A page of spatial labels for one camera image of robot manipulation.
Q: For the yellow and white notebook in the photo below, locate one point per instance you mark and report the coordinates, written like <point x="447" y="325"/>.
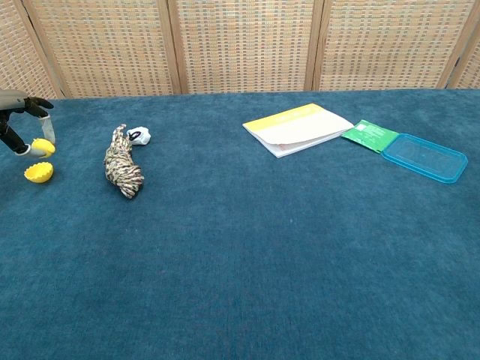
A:
<point x="300" y="129"/>

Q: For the blue transparent plastic lid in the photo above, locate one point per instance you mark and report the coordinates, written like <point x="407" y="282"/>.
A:
<point x="425" y="157"/>

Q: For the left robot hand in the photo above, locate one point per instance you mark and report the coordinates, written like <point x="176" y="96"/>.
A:
<point x="11" y="100"/>

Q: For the woven wooden screen panel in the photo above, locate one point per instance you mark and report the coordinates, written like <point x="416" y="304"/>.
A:
<point x="473" y="71"/>
<point x="105" y="45"/>
<point x="390" y="41"/>
<point x="243" y="45"/>
<point x="18" y="56"/>

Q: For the green foil packet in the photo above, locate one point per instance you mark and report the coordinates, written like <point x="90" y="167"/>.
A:
<point x="369" y="135"/>

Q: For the yellow half shell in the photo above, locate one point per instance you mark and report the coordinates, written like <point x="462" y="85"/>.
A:
<point x="38" y="175"/>

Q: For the blue velvet tablecloth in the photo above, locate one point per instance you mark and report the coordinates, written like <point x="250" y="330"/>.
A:
<point x="240" y="262"/>

